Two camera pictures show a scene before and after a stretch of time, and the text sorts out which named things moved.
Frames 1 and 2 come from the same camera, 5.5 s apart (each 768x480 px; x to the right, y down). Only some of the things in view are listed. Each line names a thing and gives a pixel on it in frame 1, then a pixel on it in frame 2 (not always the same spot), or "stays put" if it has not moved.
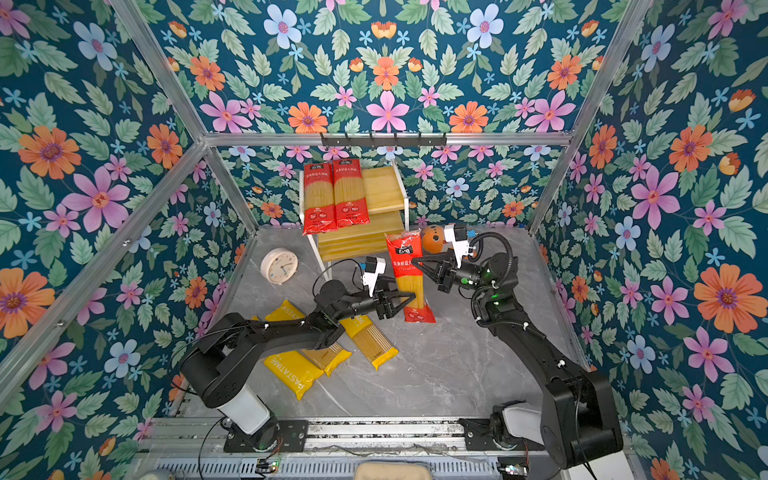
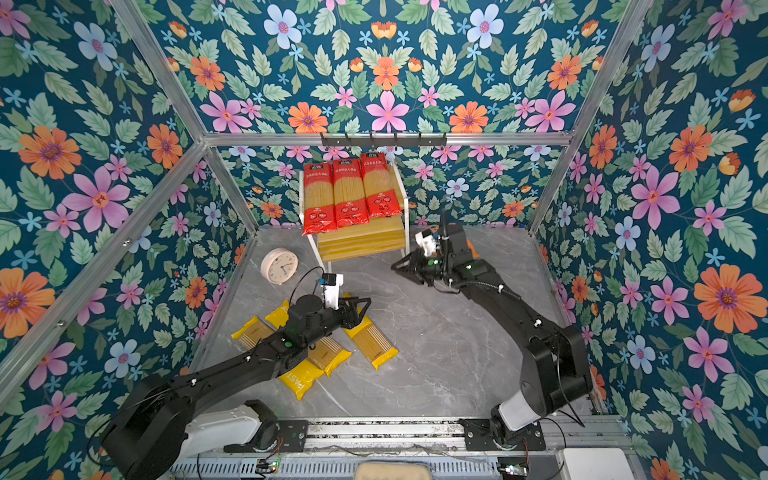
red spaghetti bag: [319, 198] stays put
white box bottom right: [615, 467] stays put
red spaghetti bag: [351, 206] stays put
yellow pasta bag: [369, 340] stays put
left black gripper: [381, 302] → [356, 316]
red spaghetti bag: [404, 246] → [381, 197]
